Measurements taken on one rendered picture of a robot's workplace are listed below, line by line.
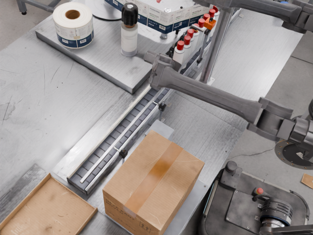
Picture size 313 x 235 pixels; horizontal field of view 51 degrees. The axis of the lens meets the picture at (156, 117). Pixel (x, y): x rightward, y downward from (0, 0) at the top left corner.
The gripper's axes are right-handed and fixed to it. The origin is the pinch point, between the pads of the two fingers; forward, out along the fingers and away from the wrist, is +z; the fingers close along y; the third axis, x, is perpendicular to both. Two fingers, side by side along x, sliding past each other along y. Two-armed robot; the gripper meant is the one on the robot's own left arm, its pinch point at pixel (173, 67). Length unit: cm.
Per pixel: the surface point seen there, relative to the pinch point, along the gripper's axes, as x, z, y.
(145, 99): 20.1, -9.0, 2.5
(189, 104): 12.4, 3.6, -15.8
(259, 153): 24, 101, -65
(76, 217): 72, -46, -7
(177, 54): -6.5, -6.2, -0.1
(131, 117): 30.1, -17.4, 1.8
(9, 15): 32, 98, 193
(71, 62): 24, -6, 50
